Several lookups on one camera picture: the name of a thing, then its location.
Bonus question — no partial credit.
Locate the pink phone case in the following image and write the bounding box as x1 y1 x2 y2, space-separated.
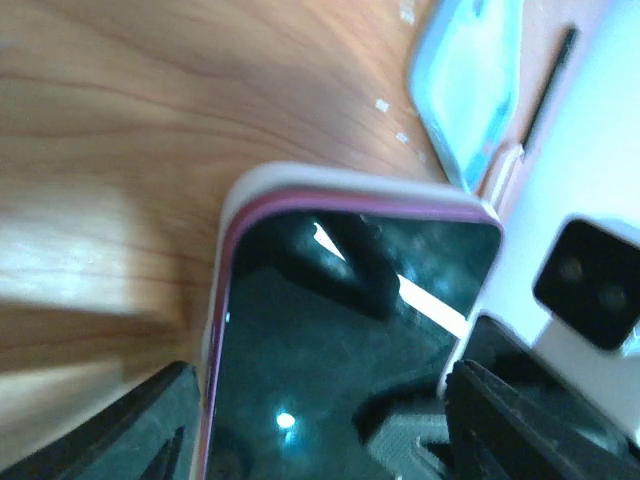
478 143 525 215

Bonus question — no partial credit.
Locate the white phone case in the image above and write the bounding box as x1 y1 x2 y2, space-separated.
189 162 506 480

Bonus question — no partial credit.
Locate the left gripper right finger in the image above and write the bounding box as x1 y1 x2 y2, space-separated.
445 360 639 479

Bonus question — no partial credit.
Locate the black aluminium frame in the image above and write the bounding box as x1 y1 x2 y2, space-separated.
523 24 580 154

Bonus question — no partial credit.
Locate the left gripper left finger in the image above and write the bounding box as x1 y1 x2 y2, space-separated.
1 362 200 479

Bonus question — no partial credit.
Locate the pink phone black screen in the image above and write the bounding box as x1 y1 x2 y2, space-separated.
197 194 504 480

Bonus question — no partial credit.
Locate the light blue phone case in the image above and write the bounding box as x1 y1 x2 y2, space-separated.
408 0 523 192

